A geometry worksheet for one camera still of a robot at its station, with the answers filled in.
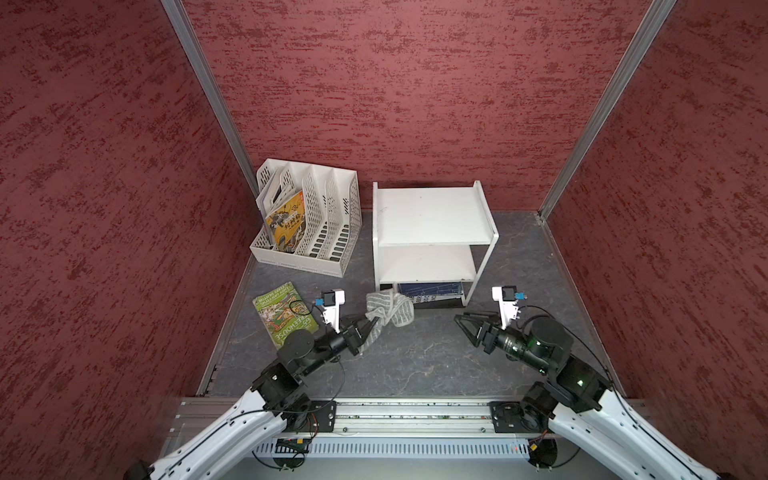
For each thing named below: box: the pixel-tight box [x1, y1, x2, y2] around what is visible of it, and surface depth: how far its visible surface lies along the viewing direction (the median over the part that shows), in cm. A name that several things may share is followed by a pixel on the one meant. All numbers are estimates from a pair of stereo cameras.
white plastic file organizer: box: [250, 158, 363, 278], surface depth 102 cm
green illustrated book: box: [252, 281, 319, 351], surface depth 92 cm
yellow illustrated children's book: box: [265, 191, 306, 253], surface depth 99 cm
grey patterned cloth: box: [365, 288, 414, 340], surface depth 71 cm
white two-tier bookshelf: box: [373, 181, 499, 305], surface depth 75 cm
